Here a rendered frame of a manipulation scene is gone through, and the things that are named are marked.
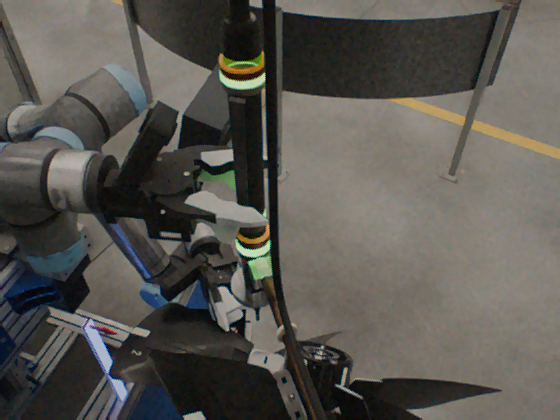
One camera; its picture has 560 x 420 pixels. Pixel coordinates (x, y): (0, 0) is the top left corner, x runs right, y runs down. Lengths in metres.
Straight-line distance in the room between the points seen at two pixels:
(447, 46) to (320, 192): 0.97
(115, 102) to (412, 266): 1.88
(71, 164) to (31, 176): 0.05
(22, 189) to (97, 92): 0.47
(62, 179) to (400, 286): 2.11
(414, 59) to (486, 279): 1.07
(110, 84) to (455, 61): 1.87
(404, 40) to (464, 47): 0.29
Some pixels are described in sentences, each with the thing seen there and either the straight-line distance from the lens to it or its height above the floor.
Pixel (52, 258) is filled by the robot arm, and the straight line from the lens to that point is 0.78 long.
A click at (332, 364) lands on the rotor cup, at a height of 1.26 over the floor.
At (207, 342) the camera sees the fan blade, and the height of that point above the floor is 1.19.
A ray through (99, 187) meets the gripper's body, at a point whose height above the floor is 1.65.
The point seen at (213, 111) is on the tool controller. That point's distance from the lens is 1.43.
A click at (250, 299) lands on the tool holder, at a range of 0.75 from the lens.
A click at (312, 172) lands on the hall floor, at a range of 3.06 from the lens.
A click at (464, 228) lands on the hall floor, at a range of 2.92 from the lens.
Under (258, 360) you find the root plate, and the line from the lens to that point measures 1.02.
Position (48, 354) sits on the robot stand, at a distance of 2.28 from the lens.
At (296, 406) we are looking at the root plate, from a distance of 0.92.
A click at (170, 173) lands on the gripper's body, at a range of 0.63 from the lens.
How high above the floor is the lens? 2.09
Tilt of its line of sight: 48 degrees down
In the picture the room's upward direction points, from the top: straight up
